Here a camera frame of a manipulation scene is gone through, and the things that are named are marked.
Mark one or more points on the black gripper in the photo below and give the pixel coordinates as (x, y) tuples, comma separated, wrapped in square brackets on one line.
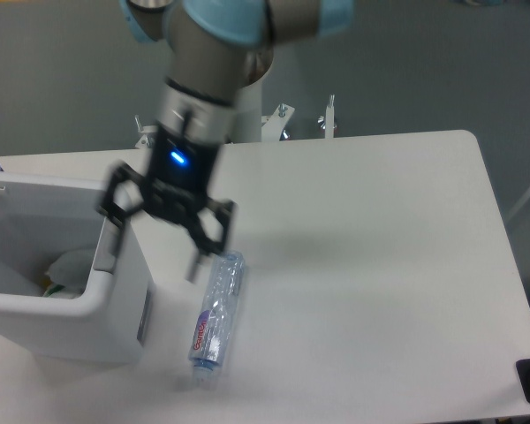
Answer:
[(175, 189)]

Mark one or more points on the white paper wrapper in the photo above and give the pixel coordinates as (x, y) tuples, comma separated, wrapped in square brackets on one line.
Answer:
[(72, 268)]

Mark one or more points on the clear crushed plastic bottle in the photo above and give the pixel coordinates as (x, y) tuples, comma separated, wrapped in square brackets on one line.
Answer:
[(216, 320)]

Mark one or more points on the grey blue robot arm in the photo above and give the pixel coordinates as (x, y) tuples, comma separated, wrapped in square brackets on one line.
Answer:
[(211, 41)]

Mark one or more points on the white plastic trash can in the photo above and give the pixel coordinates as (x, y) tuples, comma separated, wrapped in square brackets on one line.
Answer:
[(40, 219)]

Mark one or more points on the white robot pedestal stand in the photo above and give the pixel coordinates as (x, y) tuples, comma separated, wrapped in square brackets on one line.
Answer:
[(250, 124)]

